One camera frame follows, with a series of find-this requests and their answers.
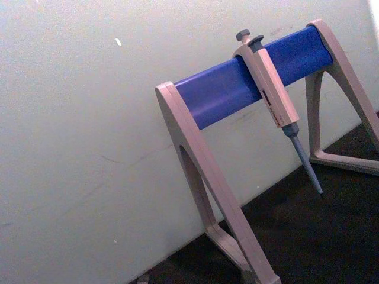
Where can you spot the beige stand with blue bar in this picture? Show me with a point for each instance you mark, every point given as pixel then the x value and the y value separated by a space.
pixel 219 94

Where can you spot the beige pipette with grey tip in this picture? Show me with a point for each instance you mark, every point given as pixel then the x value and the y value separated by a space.
pixel 274 91

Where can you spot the black table cloth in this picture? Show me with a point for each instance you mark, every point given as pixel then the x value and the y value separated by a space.
pixel 311 236

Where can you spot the plain pale wall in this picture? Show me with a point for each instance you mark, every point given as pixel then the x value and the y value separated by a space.
pixel 83 133

